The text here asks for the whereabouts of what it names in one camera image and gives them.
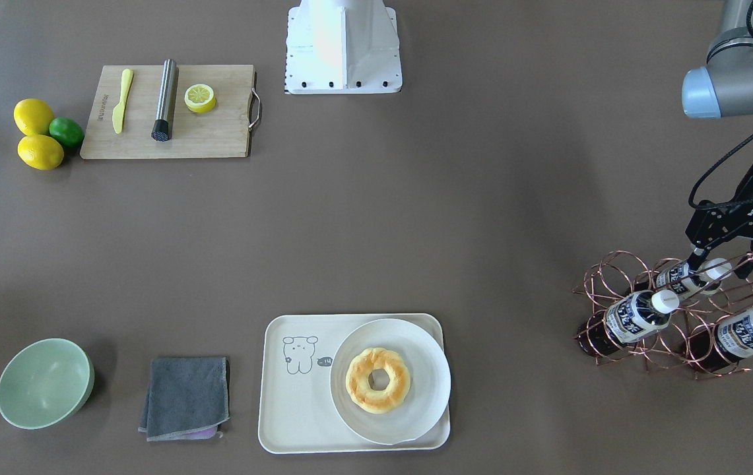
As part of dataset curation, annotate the tea bottle white cap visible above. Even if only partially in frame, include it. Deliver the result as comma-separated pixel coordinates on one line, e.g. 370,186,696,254
634,257,733,299

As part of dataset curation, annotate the tea bottle in rack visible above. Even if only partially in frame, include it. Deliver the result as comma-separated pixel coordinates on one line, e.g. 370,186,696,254
576,289,680,358
684,307,753,373

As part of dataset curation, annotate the cream serving tray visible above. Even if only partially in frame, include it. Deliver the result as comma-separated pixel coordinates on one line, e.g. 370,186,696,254
257,313,451,454

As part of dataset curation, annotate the white plate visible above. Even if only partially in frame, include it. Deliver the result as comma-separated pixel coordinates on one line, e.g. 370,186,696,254
330,319,451,445

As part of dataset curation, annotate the glazed donut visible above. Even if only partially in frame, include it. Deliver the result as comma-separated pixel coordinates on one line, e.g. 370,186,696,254
345,348,412,414

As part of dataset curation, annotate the half lemon slice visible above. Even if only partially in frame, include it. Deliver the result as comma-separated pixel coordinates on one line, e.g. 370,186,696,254
183,84,216,114

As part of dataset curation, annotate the grey folded cloth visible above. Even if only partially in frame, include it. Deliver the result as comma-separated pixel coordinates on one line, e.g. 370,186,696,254
138,356,230,442

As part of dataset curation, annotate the wooden cutting board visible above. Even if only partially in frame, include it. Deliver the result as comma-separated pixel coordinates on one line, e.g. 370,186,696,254
80,64,255,160

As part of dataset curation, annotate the steel muddler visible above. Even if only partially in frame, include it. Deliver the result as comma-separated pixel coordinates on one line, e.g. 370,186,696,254
150,58,178,142

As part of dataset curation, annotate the yellow plastic knife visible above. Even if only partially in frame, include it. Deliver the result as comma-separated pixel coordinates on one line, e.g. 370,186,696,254
112,67,134,135

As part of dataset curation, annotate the green lime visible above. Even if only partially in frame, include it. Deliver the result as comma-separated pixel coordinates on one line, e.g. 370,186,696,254
48,117,84,150

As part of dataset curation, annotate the green bowl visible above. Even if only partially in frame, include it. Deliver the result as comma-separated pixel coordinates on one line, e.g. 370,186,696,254
0,338,95,430

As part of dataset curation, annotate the yellow lemon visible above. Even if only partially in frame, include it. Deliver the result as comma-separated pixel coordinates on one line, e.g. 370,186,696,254
13,98,55,136
17,135,65,170

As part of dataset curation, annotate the copper wire bottle rack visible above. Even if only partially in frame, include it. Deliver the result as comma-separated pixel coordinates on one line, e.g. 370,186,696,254
574,250,753,381

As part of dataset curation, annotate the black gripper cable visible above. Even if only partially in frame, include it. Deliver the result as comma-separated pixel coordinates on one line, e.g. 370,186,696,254
688,99,753,210

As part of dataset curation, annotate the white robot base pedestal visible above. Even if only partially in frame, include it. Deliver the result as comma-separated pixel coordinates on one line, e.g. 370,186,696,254
284,1,403,94

